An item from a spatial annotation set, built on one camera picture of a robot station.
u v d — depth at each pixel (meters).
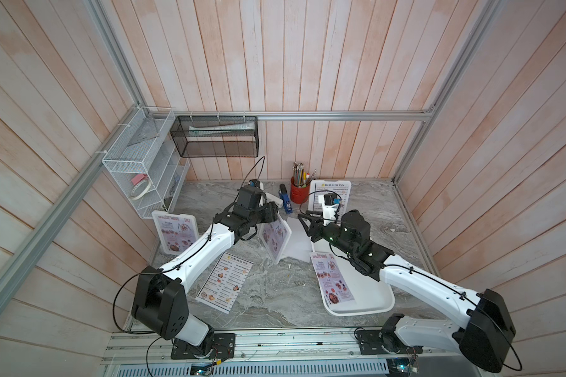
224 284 0.86
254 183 0.73
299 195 1.10
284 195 1.10
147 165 0.70
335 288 0.82
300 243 0.92
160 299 0.42
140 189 0.81
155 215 0.84
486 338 0.39
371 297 0.82
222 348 0.73
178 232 0.86
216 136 1.03
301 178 1.05
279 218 0.81
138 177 0.82
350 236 0.57
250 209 0.62
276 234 0.84
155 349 0.69
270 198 1.11
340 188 0.93
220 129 0.90
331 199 0.62
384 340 0.66
